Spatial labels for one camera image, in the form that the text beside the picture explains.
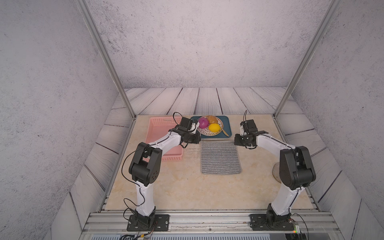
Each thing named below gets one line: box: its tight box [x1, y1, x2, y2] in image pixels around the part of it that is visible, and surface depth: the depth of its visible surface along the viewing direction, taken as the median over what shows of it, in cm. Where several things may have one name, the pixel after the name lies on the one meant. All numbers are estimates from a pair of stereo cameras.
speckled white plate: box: [196, 115, 224, 137], surface depth 112 cm
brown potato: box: [206, 115, 218, 124], surface depth 114 cm
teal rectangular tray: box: [190, 115, 232, 139], surface depth 113 cm
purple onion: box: [198, 117, 209, 129], surface depth 111 cm
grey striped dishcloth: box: [200, 140, 242, 175], surface depth 98 cm
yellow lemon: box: [208, 123, 221, 133], surface depth 110 cm
